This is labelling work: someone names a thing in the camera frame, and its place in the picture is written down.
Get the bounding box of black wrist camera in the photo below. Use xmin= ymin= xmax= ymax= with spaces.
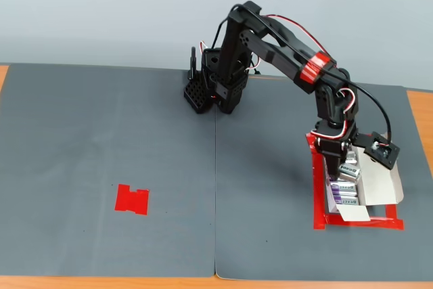
xmin=363 ymin=130 xmax=401 ymax=171

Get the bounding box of white cardboard box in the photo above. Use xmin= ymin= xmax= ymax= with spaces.
xmin=324 ymin=131 xmax=405 ymax=223

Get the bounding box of red tape band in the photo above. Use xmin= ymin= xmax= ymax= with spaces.
xmin=295 ymin=51 xmax=336 ymax=85

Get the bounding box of red tape patch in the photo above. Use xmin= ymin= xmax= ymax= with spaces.
xmin=114 ymin=183 xmax=150 ymax=216

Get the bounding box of black camera cable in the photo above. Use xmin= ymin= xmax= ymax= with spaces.
xmin=211 ymin=3 xmax=394 ymax=143

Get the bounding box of black table clamp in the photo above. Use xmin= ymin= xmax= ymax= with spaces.
xmin=187 ymin=46 xmax=201 ymax=81

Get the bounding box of grey table mat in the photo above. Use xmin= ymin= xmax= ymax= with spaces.
xmin=0 ymin=62 xmax=218 ymax=278
xmin=214 ymin=74 xmax=433 ymax=282

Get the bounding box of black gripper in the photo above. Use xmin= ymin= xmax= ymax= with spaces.
xmin=313 ymin=121 xmax=357 ymax=182

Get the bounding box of red tape frame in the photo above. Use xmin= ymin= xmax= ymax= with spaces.
xmin=306 ymin=131 xmax=405 ymax=231

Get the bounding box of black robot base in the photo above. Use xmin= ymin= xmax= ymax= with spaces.
xmin=183 ymin=47 xmax=250 ymax=116

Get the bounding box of black power cable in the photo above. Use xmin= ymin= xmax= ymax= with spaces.
xmin=248 ymin=54 xmax=263 ymax=77

